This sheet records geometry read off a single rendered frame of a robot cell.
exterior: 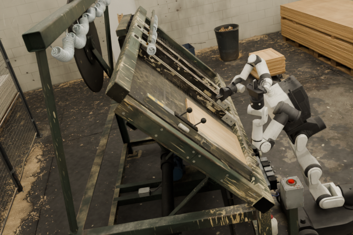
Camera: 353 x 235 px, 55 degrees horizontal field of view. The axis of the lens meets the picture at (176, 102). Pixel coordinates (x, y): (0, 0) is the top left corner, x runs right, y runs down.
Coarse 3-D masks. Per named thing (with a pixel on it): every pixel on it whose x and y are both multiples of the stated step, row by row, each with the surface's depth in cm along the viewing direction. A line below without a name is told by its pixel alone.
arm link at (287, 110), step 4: (284, 104) 227; (284, 108) 226; (288, 108) 226; (292, 108) 227; (280, 112) 228; (284, 112) 227; (288, 112) 226; (292, 112) 226; (296, 112) 226; (276, 116) 229; (280, 116) 227; (284, 116) 227; (288, 116) 227; (292, 116) 226; (296, 116) 226; (276, 120) 228; (280, 120) 227; (284, 120) 227; (292, 120) 228; (284, 124) 229
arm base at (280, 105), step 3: (279, 102) 233; (282, 102) 227; (276, 105) 237; (279, 105) 228; (282, 105) 226; (276, 108) 232; (279, 108) 226; (282, 108) 226; (273, 111) 236; (276, 111) 228; (279, 111) 227; (300, 111) 229; (300, 114) 227; (297, 117) 225; (288, 120) 234; (294, 120) 227; (297, 120) 227; (291, 123) 233
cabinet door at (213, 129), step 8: (192, 104) 270; (192, 112) 256; (200, 112) 270; (192, 120) 243; (200, 120) 256; (208, 120) 269; (200, 128) 243; (208, 128) 255; (216, 128) 269; (224, 128) 282; (208, 136) 241; (216, 136) 254; (224, 136) 267; (232, 136) 281; (224, 144) 253; (232, 144) 266; (232, 152) 251; (240, 152) 264; (240, 160) 250
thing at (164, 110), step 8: (144, 96) 219; (152, 104) 216; (160, 112) 219; (168, 112) 219; (176, 120) 222; (200, 136) 228; (216, 144) 234; (216, 152) 234; (224, 152) 234; (232, 160) 237; (240, 168) 241; (248, 168) 242
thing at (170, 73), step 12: (132, 36) 265; (156, 36) 270; (144, 48) 272; (156, 60) 277; (168, 72) 282; (180, 84) 287; (192, 84) 293; (192, 96) 292; (204, 96) 292; (216, 108) 298; (228, 120) 303
